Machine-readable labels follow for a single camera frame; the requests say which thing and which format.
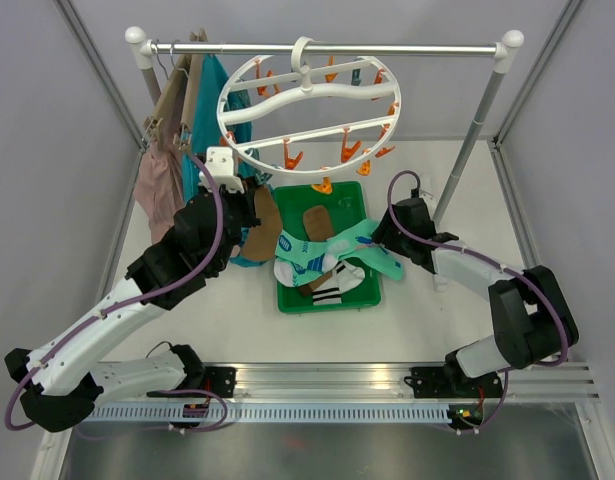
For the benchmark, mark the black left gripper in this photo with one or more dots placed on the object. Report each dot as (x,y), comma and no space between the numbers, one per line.
(247,201)

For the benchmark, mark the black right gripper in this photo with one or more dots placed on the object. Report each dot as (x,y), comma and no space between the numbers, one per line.
(387,240)

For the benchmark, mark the brown sock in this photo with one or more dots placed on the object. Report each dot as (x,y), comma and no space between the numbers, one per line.
(258,244)
(317,224)

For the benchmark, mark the mint green patterned sock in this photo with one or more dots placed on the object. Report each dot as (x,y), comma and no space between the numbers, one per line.
(299,262)

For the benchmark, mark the white round clip hanger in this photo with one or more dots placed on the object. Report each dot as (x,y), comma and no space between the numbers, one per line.
(335,134)

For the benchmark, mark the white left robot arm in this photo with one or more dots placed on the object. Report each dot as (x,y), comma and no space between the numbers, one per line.
(61,383)

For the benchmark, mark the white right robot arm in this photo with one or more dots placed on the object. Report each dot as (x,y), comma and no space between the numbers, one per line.
(530,316)

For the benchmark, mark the beige wooden hanger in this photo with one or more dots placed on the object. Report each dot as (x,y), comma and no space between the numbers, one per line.
(171,122)

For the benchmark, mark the grey clothes peg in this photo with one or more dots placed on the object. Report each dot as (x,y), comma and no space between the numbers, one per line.
(261,177)

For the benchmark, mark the white black striped sock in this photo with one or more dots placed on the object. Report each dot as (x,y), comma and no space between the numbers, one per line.
(345,277)

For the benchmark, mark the orange clothes peg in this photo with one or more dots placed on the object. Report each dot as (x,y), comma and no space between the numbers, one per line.
(325,187)
(290,162)

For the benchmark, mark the pink garment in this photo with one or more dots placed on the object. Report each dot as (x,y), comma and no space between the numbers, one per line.
(158,188)

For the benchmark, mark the teal shirt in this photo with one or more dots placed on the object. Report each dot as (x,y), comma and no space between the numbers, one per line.
(206,132)

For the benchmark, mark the white metal clothes rack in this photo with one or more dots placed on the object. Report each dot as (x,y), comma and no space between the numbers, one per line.
(310,59)

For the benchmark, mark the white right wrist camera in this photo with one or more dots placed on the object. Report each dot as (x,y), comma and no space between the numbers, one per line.
(426,188)

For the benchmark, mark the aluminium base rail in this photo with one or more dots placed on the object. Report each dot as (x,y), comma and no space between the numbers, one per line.
(381,393)

